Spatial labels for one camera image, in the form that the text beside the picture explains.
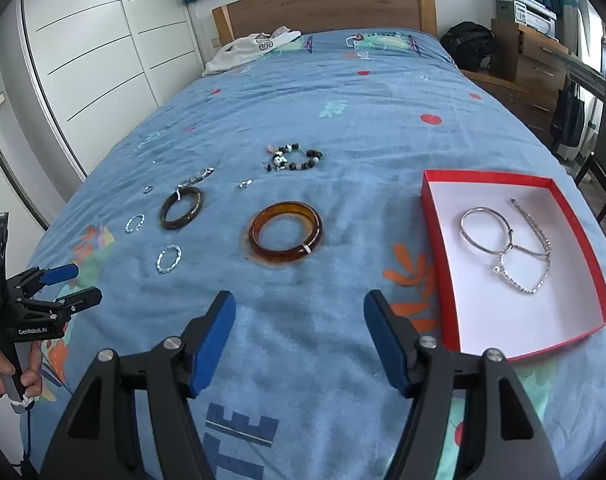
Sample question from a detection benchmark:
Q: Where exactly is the silver bangle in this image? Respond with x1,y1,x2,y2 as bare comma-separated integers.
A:
459,206,514,255

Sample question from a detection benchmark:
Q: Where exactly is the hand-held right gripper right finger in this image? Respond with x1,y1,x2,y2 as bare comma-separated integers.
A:
363,289,566,480

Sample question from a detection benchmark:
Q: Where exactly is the dark brown bangle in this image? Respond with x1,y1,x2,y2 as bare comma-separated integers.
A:
159,186,205,231

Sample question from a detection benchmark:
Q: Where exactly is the blue cable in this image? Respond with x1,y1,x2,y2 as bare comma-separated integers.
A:
19,400,38,480

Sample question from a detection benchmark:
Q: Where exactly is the amber bangle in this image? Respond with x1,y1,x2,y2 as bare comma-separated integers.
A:
248,201,324,264

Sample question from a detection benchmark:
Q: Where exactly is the blue printed blanket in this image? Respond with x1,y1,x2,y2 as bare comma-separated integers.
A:
26,30,606,480

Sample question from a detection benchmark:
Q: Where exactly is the wooden headboard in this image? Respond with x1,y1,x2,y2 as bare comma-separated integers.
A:
212,0,438,46

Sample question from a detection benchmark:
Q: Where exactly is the black backpack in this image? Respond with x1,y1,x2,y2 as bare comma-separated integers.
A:
439,21,496,71

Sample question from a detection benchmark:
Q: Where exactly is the white garment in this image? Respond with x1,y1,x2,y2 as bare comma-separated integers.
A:
202,26,302,77

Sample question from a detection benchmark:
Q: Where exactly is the wooden drawer cabinet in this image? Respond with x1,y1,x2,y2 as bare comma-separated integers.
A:
460,19,568,146

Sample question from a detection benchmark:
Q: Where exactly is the silver chain necklace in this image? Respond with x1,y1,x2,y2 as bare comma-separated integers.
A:
493,198,554,296

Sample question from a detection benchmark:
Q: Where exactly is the white printer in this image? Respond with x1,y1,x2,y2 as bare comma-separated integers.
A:
493,0,558,36

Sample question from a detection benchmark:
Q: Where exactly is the person's left hand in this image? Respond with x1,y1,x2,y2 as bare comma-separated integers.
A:
0,345,45,397

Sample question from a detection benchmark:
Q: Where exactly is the large silver chain bracelet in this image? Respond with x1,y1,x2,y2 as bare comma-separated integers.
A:
156,244,183,275

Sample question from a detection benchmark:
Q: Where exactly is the desk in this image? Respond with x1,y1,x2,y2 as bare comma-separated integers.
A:
553,45,606,96

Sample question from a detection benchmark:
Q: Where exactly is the red jewelry box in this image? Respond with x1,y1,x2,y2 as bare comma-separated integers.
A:
421,170,606,362

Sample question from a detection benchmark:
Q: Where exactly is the black and white beaded bracelet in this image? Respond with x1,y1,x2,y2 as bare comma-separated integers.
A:
263,142,325,173

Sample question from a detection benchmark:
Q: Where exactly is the silver wristwatch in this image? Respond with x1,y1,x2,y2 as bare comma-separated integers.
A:
175,166,215,192

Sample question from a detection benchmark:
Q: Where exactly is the dark hanging bag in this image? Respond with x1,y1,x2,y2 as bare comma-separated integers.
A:
550,85,586,148

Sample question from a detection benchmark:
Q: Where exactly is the white wardrobe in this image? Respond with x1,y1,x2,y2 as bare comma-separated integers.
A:
0,0,204,231

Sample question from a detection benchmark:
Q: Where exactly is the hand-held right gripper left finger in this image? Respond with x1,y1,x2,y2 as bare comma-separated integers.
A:
40,290,237,480

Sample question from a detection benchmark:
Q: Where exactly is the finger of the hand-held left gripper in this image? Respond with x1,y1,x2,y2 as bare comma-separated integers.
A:
8,263,79,302
18,286,103,322

